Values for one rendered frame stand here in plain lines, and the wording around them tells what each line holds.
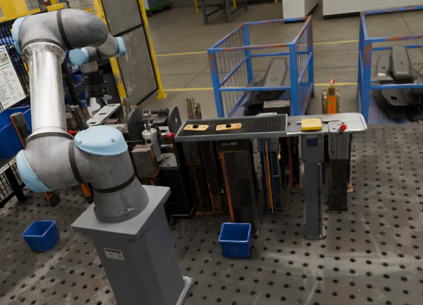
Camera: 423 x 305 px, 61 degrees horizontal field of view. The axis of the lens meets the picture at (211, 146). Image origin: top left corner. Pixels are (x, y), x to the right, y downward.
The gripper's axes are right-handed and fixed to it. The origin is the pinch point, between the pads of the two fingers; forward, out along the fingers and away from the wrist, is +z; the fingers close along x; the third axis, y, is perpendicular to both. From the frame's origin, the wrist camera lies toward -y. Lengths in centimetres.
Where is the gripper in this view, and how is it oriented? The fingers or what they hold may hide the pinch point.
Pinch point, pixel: (99, 112)
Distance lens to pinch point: 177.7
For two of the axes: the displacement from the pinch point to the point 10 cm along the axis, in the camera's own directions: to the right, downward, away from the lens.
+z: 1.3, 8.7, 4.7
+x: 2.0, -4.8, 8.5
